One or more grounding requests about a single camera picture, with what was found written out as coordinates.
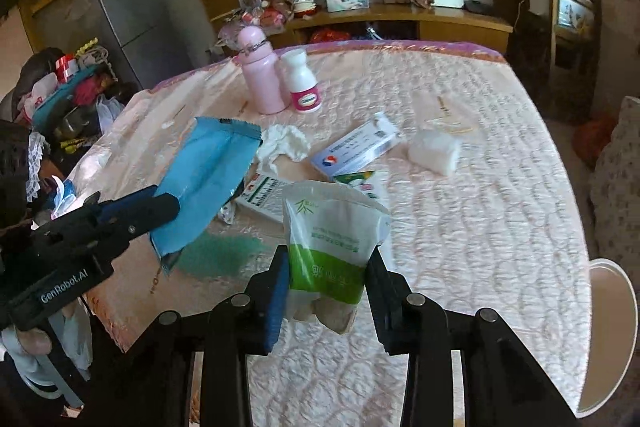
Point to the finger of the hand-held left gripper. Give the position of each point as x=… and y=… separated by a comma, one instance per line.
x=125, y=203
x=150, y=216

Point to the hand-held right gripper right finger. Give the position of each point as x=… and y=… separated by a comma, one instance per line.
x=382, y=307

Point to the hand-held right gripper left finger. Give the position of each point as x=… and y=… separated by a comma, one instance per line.
x=277, y=302

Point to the green white plastic packet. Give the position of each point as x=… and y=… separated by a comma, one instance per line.
x=325, y=252

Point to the blue plastic packet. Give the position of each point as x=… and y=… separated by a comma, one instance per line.
x=205, y=172

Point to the white round bin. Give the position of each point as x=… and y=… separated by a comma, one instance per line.
x=607, y=337

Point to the person's left hand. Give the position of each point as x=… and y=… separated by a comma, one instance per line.
x=32, y=339

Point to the pale plastic bag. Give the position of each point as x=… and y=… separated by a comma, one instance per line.
x=65, y=197

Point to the clear plastic wrapper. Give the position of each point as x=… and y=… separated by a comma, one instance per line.
x=227, y=213

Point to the white plastic bag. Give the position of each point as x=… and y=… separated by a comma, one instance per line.
x=109, y=111

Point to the white red paper box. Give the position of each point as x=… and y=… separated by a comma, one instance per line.
x=262, y=199

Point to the teal basket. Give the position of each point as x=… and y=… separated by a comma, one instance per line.
x=57, y=101

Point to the pink quilted bed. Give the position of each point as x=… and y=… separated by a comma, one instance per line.
x=475, y=217

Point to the green white small box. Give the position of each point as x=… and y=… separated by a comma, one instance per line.
x=357, y=179

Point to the red white striped can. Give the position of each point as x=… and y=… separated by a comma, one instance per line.
x=65, y=67

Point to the crumpled white tissue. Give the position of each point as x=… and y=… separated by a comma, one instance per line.
x=285, y=144

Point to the white blue medicine box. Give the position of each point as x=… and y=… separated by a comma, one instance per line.
x=357, y=147

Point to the white tissue wad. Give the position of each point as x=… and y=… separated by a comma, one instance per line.
x=435, y=152

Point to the pink bottle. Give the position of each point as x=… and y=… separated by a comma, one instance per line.
x=262, y=82

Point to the grey refrigerator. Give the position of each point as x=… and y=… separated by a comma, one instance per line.
x=130, y=17

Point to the thin yellow sticks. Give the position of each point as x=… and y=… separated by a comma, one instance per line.
x=452, y=125

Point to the white pill bottle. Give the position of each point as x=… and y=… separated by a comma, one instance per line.
x=300, y=79

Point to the pink red gift bundle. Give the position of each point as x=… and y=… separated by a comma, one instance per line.
x=270, y=7

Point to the red bag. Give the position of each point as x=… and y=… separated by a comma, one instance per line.
x=330, y=36

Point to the floral covered sofa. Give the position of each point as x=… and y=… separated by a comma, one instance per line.
x=615, y=187

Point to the orange bag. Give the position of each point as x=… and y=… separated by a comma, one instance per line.
x=592, y=137

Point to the purple floral bedsheet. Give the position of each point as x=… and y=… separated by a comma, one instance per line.
x=482, y=52

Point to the wooden cabinet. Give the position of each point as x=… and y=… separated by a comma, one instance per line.
x=450, y=24

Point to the black flat device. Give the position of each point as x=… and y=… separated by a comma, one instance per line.
x=477, y=7

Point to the wooden side table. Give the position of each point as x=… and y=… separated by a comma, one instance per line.
x=555, y=37

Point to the framed picture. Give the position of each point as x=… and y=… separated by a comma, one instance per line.
x=570, y=9

